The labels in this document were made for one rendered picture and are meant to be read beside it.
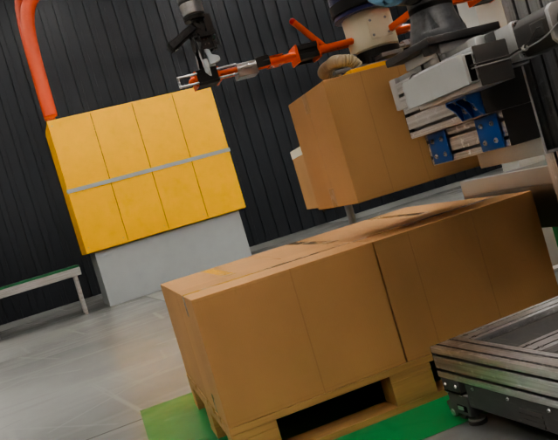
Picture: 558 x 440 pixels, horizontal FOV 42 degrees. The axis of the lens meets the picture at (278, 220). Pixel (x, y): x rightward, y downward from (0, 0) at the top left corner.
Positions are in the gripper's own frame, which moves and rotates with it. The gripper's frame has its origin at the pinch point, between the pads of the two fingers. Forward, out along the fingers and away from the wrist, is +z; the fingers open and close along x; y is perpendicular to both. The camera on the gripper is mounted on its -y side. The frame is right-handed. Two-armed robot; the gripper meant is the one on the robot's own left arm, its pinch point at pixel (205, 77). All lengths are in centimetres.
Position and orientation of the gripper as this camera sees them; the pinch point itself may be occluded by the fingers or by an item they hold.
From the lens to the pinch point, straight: 240.2
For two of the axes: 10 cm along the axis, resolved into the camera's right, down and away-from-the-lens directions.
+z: 2.9, 9.6, 0.3
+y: 9.3, -2.9, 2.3
